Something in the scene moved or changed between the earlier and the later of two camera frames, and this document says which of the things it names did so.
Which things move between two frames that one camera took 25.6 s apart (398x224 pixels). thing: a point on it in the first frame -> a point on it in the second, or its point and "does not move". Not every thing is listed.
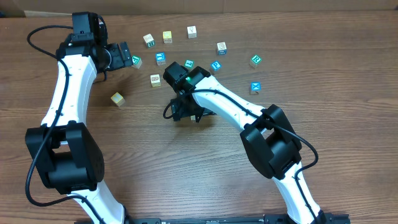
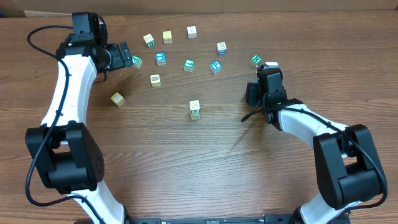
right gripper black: (182, 111) -> (253, 91)
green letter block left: (137, 61) does not move
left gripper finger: (126, 55) does not move
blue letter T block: (160, 58) does not move
